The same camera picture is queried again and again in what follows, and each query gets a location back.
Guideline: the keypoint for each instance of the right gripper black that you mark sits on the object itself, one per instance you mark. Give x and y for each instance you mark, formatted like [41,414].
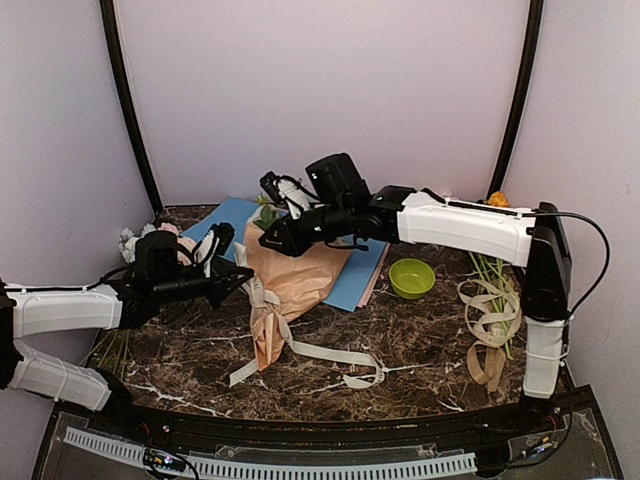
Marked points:
[292,243]

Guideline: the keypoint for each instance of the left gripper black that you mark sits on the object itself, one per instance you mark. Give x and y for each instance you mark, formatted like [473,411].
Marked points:
[223,284]

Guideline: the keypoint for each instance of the white rose fake flower stem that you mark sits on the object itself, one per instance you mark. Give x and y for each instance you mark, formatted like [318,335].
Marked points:
[266,214]

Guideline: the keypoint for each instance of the beige pink wrapping paper sheet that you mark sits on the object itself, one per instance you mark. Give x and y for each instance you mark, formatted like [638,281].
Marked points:
[283,288]

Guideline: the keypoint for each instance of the brown twine ribbon bundle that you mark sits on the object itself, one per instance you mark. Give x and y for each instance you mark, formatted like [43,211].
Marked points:
[493,316]

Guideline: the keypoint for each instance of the pile of fake flowers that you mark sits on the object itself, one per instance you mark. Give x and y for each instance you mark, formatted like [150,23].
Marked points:
[112,350]
[491,272]

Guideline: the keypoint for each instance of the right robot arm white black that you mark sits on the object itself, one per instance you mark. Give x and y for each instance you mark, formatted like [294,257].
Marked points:
[532,240]

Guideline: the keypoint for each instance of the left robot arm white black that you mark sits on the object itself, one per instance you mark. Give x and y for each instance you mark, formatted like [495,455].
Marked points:
[163,272]

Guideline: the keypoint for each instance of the blue wrapping paper sheet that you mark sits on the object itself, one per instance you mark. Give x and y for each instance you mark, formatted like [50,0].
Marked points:
[354,279]

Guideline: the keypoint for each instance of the lime green bowl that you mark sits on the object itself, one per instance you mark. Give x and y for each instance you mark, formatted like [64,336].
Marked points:
[411,278]

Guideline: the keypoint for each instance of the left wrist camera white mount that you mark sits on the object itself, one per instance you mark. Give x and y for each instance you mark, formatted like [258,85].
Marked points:
[215,242]

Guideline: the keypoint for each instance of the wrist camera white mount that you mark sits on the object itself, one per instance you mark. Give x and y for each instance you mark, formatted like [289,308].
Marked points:
[284,189]
[215,242]

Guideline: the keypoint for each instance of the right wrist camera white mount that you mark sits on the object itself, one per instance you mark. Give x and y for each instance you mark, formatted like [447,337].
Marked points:
[284,189]

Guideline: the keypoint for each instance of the white slotted cable duct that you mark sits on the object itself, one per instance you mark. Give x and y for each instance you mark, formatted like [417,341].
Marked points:
[252,463]

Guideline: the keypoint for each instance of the left black frame post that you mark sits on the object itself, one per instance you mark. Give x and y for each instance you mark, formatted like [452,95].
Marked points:
[121,81]

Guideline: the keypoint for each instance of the black frame post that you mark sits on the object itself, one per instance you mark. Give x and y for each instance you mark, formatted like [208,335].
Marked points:
[121,81]
[521,88]

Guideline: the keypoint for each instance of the right black frame post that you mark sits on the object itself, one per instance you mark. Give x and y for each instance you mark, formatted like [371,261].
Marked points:
[521,88]

